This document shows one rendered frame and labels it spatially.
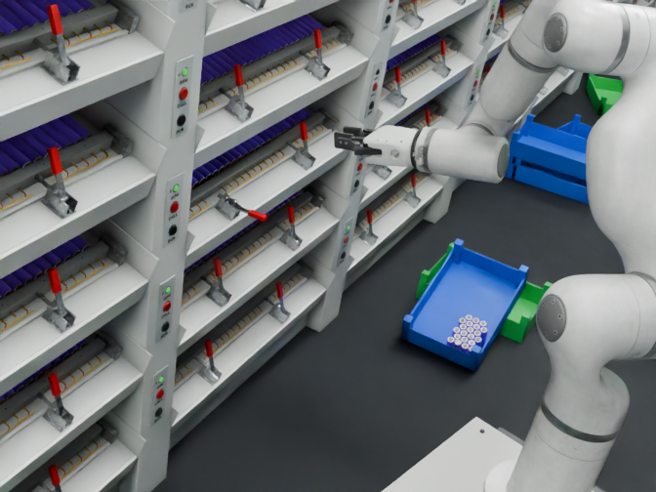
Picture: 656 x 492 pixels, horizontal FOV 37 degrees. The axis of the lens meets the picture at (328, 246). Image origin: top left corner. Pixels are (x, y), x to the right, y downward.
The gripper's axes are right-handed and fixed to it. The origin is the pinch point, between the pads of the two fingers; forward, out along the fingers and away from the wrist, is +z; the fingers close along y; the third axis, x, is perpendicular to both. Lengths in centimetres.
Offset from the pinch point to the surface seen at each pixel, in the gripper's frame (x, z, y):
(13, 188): 16, 10, -74
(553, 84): -45, 19, 196
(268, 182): -6.5, 11.1, -12.1
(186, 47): 29, 0, -47
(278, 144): -2.2, 13.9, -3.7
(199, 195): -2.5, 13.3, -31.0
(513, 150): -50, 12, 135
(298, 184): -9.3, 9.1, -4.8
